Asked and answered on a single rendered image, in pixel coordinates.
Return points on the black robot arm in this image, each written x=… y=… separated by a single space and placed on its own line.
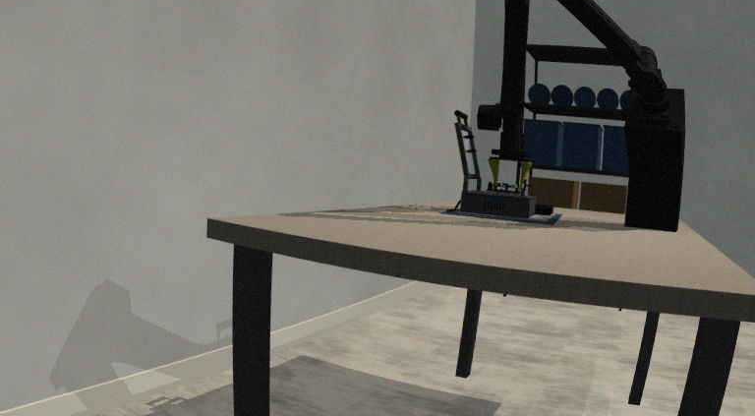
x=645 y=77

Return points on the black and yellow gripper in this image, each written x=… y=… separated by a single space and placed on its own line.
x=510 y=143

